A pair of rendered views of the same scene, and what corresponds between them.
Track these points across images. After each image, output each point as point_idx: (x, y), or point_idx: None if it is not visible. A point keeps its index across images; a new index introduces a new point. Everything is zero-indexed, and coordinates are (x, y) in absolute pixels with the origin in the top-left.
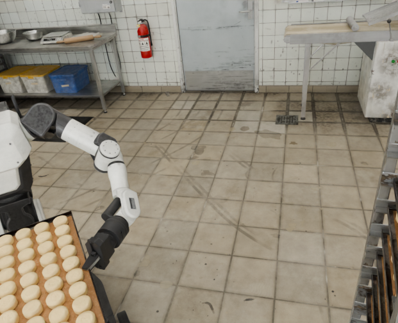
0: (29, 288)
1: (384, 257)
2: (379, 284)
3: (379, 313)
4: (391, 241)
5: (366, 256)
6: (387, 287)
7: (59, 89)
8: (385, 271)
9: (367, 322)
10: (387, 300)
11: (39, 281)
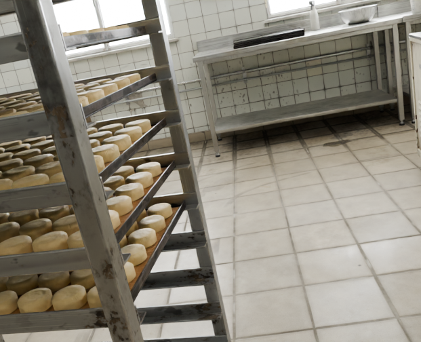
0: None
1: (100, 100)
2: (118, 157)
3: (138, 148)
4: (92, 32)
5: (109, 192)
6: (123, 87)
7: None
8: (112, 93)
9: (147, 264)
10: (131, 88)
11: None
